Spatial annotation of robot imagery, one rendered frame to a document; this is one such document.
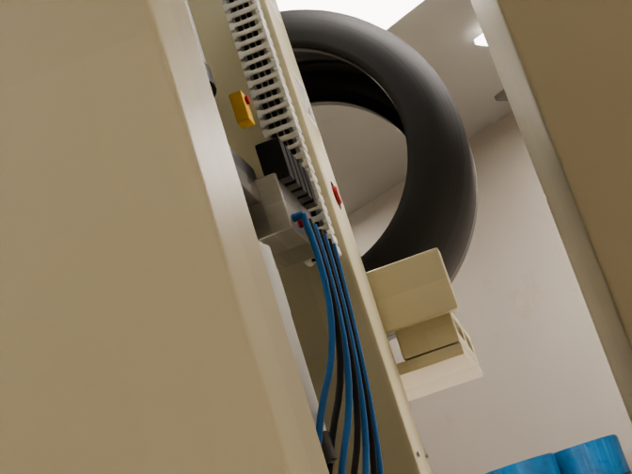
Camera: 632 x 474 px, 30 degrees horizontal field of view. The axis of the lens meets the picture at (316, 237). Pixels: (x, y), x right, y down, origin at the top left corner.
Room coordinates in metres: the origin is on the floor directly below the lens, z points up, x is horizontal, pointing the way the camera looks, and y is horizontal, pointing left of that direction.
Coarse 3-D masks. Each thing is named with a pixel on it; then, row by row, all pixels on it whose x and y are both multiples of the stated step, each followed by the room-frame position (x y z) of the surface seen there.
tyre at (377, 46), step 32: (288, 32) 1.84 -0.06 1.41; (320, 32) 1.83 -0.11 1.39; (352, 32) 1.83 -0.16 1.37; (384, 32) 1.85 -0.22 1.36; (320, 64) 2.09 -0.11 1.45; (352, 64) 1.85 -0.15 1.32; (384, 64) 1.82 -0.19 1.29; (416, 64) 1.84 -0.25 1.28; (320, 96) 2.13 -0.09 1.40; (352, 96) 2.12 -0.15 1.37; (384, 96) 2.11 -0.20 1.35; (416, 96) 1.82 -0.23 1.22; (448, 96) 1.86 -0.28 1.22; (416, 128) 1.82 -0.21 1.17; (448, 128) 1.84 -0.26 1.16; (416, 160) 1.82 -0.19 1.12; (448, 160) 1.83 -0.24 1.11; (416, 192) 1.82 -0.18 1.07; (448, 192) 1.84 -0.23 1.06; (416, 224) 1.83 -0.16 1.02; (448, 224) 1.86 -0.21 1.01; (384, 256) 1.84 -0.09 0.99; (448, 256) 1.90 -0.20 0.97
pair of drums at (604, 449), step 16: (576, 448) 8.84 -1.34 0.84; (592, 448) 8.84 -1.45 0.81; (608, 448) 8.88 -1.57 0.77; (528, 464) 8.51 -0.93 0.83; (544, 464) 8.56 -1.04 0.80; (560, 464) 8.93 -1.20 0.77; (576, 464) 8.86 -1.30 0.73; (592, 464) 8.83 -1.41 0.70; (608, 464) 8.86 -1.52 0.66; (624, 464) 8.97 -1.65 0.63
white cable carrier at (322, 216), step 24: (240, 0) 1.58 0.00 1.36; (240, 24) 1.58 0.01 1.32; (264, 24) 1.58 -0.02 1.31; (240, 48) 1.58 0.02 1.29; (264, 48) 1.58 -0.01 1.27; (264, 96) 1.61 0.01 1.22; (288, 96) 1.59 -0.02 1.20; (264, 120) 1.58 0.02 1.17; (288, 120) 1.61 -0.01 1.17; (288, 144) 1.61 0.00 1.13; (312, 168) 1.60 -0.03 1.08; (312, 216) 1.59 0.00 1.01; (336, 240) 1.60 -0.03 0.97; (312, 264) 1.61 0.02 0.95
